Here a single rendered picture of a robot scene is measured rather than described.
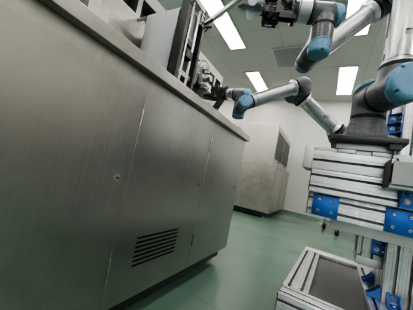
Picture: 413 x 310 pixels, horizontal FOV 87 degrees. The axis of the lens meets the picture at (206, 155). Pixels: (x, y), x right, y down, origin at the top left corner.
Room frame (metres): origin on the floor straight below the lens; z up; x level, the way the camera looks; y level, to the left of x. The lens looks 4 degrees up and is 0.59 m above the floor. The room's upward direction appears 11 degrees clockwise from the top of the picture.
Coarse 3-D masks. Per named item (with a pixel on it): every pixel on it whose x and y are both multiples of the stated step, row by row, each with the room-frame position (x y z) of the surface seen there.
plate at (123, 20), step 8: (104, 0) 1.10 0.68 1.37; (112, 0) 1.13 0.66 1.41; (112, 8) 1.14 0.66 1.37; (120, 8) 1.18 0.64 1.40; (112, 16) 1.15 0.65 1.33; (120, 16) 1.19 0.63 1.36; (128, 16) 1.23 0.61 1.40; (112, 24) 1.16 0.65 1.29; (120, 24) 1.20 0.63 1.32; (128, 24) 1.24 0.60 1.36; (136, 24) 1.29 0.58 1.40; (144, 24) 1.34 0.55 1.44; (120, 32) 1.21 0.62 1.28; (128, 32) 1.25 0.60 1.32; (136, 32) 1.30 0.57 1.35; (136, 40) 1.31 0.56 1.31
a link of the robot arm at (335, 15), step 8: (312, 8) 0.73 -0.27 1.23; (320, 8) 0.70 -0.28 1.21; (328, 8) 0.69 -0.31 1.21; (336, 8) 0.69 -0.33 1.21; (344, 8) 0.69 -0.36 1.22; (312, 16) 0.71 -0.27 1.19; (320, 16) 0.70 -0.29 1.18; (328, 16) 0.69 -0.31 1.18; (336, 16) 0.70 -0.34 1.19; (336, 24) 0.72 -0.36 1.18
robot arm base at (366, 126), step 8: (352, 120) 0.83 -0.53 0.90; (360, 120) 0.80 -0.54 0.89; (368, 120) 0.79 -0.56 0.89; (376, 120) 0.78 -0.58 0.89; (384, 120) 0.78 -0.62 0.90; (352, 128) 0.83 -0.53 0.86; (360, 128) 0.79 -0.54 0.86; (368, 128) 0.78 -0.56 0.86; (376, 128) 0.77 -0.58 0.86; (384, 128) 0.78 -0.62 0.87; (376, 136) 0.76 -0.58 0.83; (384, 136) 0.76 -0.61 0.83
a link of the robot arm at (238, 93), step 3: (234, 90) 1.34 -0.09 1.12; (237, 90) 1.33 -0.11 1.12; (240, 90) 1.32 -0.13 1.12; (243, 90) 1.30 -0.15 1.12; (246, 90) 1.30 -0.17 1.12; (249, 90) 1.30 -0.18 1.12; (234, 93) 1.33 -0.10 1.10; (237, 93) 1.32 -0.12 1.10; (240, 93) 1.31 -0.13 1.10; (243, 93) 1.30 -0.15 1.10; (246, 93) 1.30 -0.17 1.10; (249, 93) 1.30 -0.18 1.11; (234, 96) 1.34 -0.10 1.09; (237, 96) 1.32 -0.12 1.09; (240, 96) 1.31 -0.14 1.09; (234, 99) 1.36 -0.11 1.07; (237, 99) 1.32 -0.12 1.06
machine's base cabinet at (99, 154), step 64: (0, 0) 0.37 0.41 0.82; (0, 64) 0.39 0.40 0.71; (64, 64) 0.48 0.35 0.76; (128, 64) 0.62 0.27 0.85; (0, 128) 0.41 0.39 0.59; (64, 128) 0.51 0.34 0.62; (128, 128) 0.66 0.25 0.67; (192, 128) 0.96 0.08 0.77; (0, 192) 0.43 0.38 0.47; (64, 192) 0.54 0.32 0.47; (128, 192) 0.71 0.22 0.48; (192, 192) 1.05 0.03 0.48; (0, 256) 0.46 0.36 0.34; (64, 256) 0.57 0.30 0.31; (128, 256) 0.77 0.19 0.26; (192, 256) 1.16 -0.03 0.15
